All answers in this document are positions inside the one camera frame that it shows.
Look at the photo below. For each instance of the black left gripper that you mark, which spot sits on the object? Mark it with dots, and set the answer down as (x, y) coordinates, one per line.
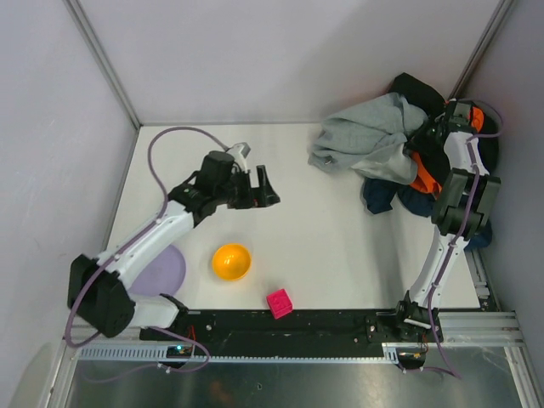
(248, 189)

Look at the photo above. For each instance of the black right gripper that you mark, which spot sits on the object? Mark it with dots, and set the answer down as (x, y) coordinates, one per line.
(423, 138)

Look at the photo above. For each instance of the black cloth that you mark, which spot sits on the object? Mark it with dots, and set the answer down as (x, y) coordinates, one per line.
(432, 103)

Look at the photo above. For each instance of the grey cloth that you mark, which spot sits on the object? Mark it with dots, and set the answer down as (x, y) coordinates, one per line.
(369, 138)

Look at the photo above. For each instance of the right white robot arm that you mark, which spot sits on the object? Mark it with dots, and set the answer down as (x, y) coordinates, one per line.
(461, 211)

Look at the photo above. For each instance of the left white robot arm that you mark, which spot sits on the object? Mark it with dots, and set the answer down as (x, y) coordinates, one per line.
(98, 290)

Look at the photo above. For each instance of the orange cloth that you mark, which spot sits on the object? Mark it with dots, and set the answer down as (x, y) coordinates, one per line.
(433, 165)

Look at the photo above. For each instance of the yellow plastic bowl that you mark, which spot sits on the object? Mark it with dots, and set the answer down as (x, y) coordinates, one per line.
(231, 262)

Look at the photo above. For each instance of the pink cube block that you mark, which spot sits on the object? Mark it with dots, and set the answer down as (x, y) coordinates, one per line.
(280, 304)

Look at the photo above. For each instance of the purple plastic plate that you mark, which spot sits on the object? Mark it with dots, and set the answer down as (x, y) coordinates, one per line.
(163, 275)

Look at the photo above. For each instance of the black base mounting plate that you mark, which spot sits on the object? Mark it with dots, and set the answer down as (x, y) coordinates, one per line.
(302, 333)

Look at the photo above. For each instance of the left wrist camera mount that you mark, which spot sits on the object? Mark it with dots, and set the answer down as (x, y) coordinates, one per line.
(240, 152)

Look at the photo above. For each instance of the right aluminium corner post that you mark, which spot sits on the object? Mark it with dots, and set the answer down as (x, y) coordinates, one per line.
(498, 19)

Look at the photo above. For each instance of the aluminium corner post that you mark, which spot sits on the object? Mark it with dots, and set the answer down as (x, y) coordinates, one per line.
(498, 19)
(101, 59)

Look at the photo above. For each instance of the grey slotted cable duct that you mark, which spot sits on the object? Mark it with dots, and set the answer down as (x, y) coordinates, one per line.
(387, 353)

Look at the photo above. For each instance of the aluminium frame rail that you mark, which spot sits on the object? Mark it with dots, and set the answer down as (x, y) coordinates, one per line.
(481, 361)

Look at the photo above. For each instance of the left aluminium corner post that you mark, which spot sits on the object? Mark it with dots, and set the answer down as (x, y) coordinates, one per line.
(101, 59)

